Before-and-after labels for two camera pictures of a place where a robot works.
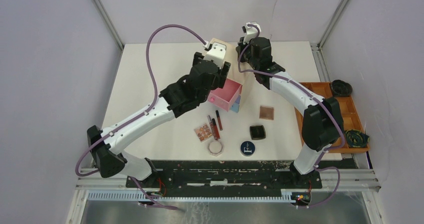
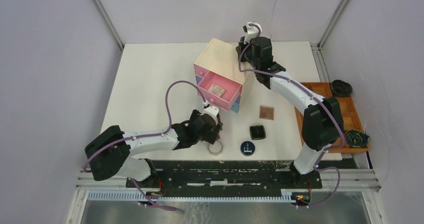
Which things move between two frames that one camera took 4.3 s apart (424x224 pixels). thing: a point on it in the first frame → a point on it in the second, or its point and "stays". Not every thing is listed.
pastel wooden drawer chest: (234, 92) stays
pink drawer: (222, 97) stays
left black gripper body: (222, 75) → (211, 136)
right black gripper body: (246, 55) stays
